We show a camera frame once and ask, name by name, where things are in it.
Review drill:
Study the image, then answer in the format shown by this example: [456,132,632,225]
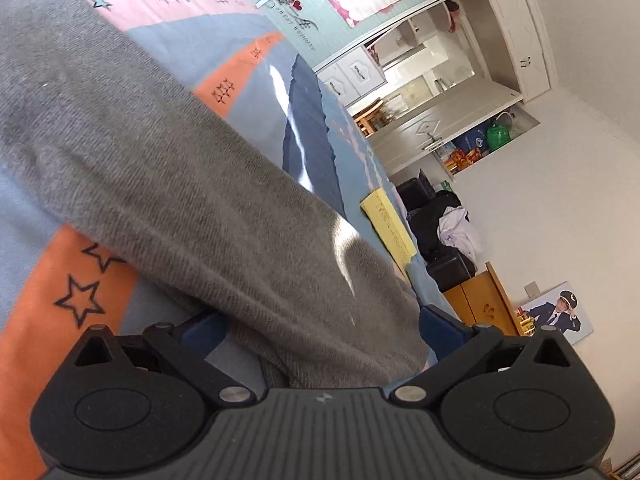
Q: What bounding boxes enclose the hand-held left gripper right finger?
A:
[390,305,571,407]

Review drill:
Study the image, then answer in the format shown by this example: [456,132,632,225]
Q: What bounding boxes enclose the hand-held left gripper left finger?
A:
[74,310,257,407]

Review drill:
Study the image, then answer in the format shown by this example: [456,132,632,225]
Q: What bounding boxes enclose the grey knit pants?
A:
[0,0,431,391]

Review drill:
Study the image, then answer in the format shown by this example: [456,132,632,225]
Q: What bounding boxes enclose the wooden cabinet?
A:
[442,261,523,338]

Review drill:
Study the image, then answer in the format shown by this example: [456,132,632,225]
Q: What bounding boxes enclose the black armchair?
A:
[396,170,478,293]

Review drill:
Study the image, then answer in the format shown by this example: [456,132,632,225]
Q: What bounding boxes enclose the pale lilac cloth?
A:
[437,207,483,261]

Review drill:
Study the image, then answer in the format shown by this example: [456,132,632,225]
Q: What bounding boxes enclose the black jacket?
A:
[407,192,463,261]

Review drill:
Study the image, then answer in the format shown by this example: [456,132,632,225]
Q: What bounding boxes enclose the yellow paper sheet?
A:
[361,188,417,267]

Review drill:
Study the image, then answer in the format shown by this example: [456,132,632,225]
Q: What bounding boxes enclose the uniformed child photo print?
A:
[520,281,595,346]

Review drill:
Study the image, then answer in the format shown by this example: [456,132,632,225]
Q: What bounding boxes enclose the orange snack packets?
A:
[445,147,483,173]

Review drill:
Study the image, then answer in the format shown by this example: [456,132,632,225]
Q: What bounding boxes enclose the green bag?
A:
[487,122,513,151]

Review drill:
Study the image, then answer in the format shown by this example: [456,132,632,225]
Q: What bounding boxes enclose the white door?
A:
[370,80,523,176]

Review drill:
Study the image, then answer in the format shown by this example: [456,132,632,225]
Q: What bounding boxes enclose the wooden chair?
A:
[352,100,388,138]

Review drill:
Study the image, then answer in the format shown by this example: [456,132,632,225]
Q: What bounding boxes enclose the striped bed sheet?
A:
[0,0,463,480]

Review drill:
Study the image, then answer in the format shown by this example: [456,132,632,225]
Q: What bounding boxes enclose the white drawer cabinet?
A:
[317,47,388,108]

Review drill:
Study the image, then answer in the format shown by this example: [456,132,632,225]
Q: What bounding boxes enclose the white overhead cabinets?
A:
[467,0,558,103]

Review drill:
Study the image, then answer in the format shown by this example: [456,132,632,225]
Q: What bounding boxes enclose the sliding-door wardrobe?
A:
[200,0,476,73]

